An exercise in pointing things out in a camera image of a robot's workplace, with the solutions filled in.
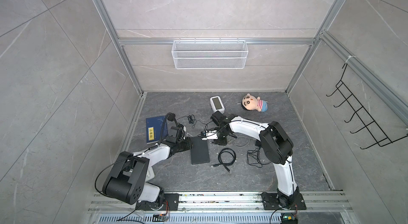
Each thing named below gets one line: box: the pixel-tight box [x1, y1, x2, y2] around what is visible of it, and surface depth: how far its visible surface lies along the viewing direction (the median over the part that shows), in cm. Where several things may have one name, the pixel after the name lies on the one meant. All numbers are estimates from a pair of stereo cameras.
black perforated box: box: [190, 136, 210, 165], surface depth 90 cm
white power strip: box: [145, 166, 156, 183], surface depth 83 cm
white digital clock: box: [209, 95, 226, 115], surface depth 109 cm
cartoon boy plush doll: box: [241, 92, 269, 112], surface depth 106 cm
